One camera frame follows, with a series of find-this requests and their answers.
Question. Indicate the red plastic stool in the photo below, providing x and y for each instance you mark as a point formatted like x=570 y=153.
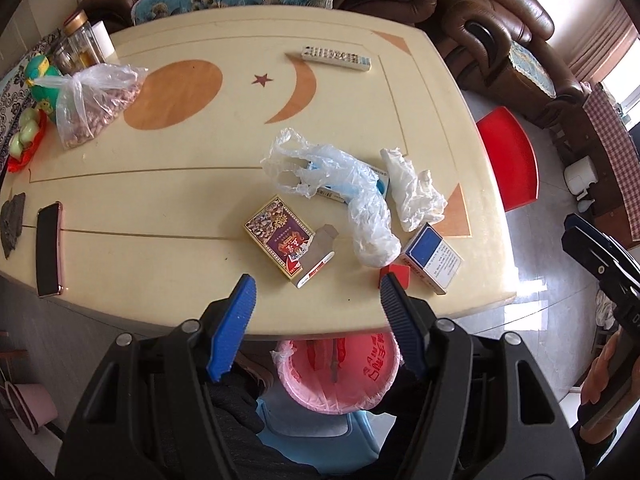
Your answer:
x=512 y=158

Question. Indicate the green cartoon bottle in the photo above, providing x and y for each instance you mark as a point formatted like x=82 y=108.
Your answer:
x=44 y=97

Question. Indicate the pink curtain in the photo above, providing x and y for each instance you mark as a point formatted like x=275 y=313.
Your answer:
x=601 y=46

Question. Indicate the purple gold card box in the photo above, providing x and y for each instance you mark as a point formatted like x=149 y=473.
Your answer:
x=280 y=234

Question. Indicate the blue white cigarette box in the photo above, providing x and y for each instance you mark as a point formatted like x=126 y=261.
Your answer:
x=432 y=258

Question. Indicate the person's right hand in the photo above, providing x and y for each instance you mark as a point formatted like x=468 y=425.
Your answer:
x=595 y=383

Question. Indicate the blue white small box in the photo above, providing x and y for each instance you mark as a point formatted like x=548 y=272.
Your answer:
x=343 y=193

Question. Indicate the black smartphone pink case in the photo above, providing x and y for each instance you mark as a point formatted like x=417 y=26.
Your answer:
x=48 y=258

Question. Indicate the pink lined trash bin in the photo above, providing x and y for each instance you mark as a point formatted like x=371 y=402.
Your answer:
x=340 y=375

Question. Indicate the glass jar gold lid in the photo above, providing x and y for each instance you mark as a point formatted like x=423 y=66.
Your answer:
x=80 y=35

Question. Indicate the red white cigarette pack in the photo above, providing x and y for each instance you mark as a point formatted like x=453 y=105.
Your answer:
x=319 y=253

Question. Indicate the small red box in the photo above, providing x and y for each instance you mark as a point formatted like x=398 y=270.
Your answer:
x=401 y=271

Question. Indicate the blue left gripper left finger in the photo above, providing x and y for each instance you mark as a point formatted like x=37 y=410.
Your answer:
x=230 y=327

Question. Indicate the white remote control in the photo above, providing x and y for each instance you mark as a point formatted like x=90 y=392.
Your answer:
x=326 y=56

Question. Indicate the crumpled clear plastic bag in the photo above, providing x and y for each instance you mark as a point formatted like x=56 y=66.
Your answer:
x=299 y=167

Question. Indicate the crumpled white tissue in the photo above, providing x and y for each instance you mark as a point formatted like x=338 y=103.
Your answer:
x=417 y=200

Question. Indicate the brown leather armchair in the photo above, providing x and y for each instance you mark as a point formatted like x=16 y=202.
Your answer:
x=500 y=49

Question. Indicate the red fruit plate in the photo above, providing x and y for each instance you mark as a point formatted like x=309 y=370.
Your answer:
x=32 y=127

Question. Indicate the red checkered tablecloth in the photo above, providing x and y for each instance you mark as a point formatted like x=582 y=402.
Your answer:
x=620 y=149

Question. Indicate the clear bag of peanuts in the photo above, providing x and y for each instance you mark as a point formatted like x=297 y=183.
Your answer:
x=91 y=99

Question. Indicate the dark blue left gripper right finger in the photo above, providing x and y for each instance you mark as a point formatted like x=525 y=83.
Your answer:
x=407 y=326

